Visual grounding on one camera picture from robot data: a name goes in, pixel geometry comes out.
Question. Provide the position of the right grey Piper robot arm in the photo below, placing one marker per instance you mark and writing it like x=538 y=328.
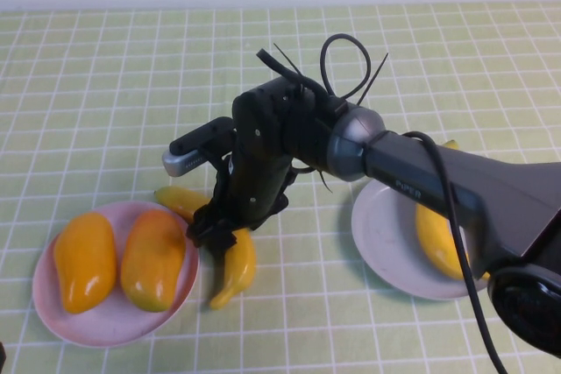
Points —
x=438 y=181

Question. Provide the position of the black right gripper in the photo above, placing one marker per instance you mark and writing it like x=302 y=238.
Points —
x=250 y=199

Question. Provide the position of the yellow banana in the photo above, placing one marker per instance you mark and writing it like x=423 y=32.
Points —
x=241 y=269
x=438 y=242

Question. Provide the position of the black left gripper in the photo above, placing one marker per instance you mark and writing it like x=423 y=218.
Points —
x=2 y=352

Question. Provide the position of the yellow mango with orange blush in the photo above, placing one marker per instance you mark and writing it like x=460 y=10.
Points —
x=151 y=260

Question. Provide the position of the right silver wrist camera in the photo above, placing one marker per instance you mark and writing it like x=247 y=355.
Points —
x=188 y=164

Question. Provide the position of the green checkered tablecloth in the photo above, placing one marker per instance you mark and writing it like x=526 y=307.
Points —
x=131 y=85

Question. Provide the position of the grey-blue round plate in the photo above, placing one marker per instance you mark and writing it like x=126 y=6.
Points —
x=385 y=251

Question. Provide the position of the thin black zip tie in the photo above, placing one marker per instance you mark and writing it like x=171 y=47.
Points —
x=289 y=63

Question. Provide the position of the pink round plate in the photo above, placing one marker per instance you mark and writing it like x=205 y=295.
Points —
x=109 y=326

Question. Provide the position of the plain yellow mango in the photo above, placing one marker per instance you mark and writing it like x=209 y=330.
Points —
x=83 y=260

